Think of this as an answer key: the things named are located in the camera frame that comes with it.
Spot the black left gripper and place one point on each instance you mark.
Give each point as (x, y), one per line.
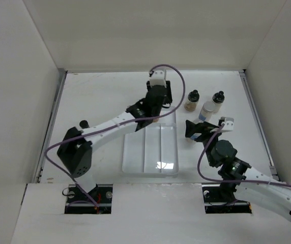
(167, 99)

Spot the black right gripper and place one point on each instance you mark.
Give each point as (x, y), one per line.
(205, 127)

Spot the white cap blue label jar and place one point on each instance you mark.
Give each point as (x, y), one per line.
(206, 111)

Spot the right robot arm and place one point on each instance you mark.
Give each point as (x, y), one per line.
(237, 179)

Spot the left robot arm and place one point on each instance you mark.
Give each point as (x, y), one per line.
(76, 155)

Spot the black stopper jar brown contents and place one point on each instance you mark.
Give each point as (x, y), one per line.
(192, 100)

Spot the black stopper jar white contents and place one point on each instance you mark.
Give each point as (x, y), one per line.
(218, 99)

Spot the white divided organizer tray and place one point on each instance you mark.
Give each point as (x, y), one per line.
(153, 150)

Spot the black cap spice bottle left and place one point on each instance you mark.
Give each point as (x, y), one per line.
(84, 124)

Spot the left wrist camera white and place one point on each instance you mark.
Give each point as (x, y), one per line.
(157, 77)

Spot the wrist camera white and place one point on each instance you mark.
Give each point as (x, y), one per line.
(227, 124)
(157, 77)

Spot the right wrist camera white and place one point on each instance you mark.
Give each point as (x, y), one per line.
(227, 124)

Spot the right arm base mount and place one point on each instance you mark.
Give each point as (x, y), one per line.
(219, 200)

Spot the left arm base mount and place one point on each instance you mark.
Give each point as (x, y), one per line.
(77, 203)

